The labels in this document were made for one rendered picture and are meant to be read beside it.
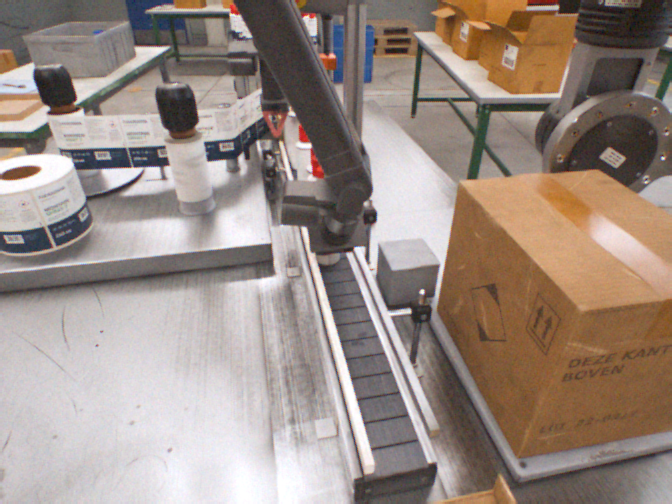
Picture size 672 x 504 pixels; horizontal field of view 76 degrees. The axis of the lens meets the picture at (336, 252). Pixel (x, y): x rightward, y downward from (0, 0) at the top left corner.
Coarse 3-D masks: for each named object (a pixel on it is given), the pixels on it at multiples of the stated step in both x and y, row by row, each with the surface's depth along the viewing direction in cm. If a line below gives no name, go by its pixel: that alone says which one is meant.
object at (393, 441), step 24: (336, 264) 89; (336, 288) 83; (336, 312) 77; (360, 312) 77; (360, 336) 73; (360, 360) 68; (384, 360) 68; (360, 384) 65; (384, 384) 65; (360, 408) 61; (384, 408) 61; (384, 432) 58; (408, 432) 58; (384, 456) 55; (408, 456) 55
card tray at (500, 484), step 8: (496, 480) 55; (504, 480) 54; (496, 488) 55; (504, 488) 53; (464, 496) 56; (472, 496) 56; (480, 496) 56; (488, 496) 56; (496, 496) 56; (504, 496) 54; (512, 496) 52
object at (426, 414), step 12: (360, 252) 78; (360, 264) 76; (372, 288) 70; (384, 312) 65; (384, 324) 64; (396, 336) 61; (396, 348) 60; (408, 360) 58; (408, 372) 56; (408, 384) 56; (420, 396) 53; (420, 408) 52; (432, 420) 50; (432, 432) 50
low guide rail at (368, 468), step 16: (288, 176) 116; (304, 240) 92; (320, 288) 77; (320, 304) 76; (336, 336) 68; (336, 352) 65; (352, 400) 58; (352, 416) 56; (368, 448) 53; (368, 464) 51
